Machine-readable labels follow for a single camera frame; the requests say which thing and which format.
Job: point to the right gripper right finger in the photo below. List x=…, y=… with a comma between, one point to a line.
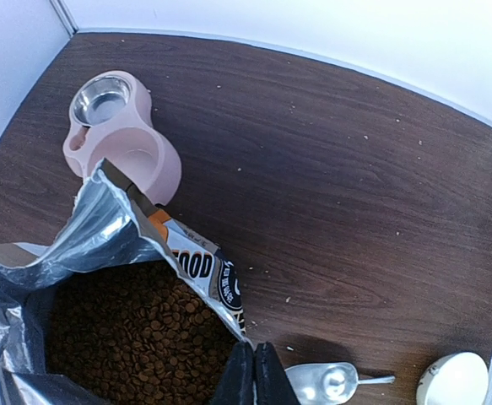
x=272, y=384

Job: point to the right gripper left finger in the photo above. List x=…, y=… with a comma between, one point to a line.
x=237, y=381

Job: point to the pet food bag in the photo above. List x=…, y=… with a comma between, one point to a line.
x=109, y=227

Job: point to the brown pet food kibble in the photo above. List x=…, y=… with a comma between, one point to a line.
x=137, y=334

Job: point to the pink double pet feeder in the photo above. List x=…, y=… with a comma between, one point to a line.
x=130, y=142

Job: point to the metal scoop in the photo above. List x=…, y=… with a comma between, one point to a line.
x=328, y=383

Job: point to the beige ceramic bowl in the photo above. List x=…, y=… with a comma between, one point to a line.
x=454, y=379

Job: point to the steel bowl insert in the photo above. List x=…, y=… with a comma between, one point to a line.
x=100, y=99

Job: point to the left aluminium frame post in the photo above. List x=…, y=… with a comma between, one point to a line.
x=65, y=16

